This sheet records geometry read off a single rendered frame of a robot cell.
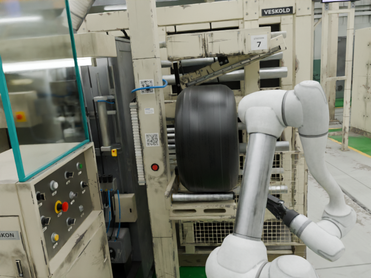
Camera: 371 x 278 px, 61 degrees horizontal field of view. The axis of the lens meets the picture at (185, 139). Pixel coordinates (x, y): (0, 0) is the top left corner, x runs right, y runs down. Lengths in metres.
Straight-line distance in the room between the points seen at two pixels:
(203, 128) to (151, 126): 0.35
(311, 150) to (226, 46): 0.94
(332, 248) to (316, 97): 0.60
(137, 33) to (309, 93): 0.94
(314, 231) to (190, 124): 0.71
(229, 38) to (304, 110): 0.90
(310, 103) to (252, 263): 0.56
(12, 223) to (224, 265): 0.74
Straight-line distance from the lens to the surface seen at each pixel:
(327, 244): 1.40
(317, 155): 1.22
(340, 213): 1.48
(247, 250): 1.13
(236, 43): 1.92
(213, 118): 1.51
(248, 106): 1.21
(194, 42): 1.92
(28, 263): 1.34
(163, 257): 2.04
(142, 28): 1.71
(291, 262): 1.08
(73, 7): 2.14
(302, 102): 1.14
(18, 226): 1.27
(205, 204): 1.74
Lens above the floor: 1.62
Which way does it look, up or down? 14 degrees down
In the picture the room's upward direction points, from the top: 4 degrees counter-clockwise
